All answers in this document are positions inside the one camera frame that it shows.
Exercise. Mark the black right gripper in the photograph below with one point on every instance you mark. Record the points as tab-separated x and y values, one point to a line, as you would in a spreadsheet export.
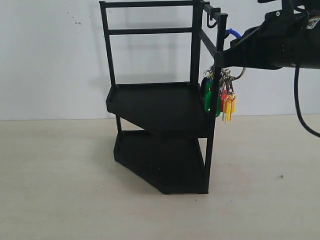
286	38

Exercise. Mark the blue ring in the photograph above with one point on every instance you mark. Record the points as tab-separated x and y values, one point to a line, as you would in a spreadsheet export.
232	32

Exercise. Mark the black two-tier corner rack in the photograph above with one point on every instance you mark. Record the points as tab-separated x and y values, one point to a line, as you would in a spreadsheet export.
164	135

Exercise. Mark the bunch of colourful key tags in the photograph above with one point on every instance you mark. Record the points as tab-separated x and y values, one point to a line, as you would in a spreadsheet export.
226	96

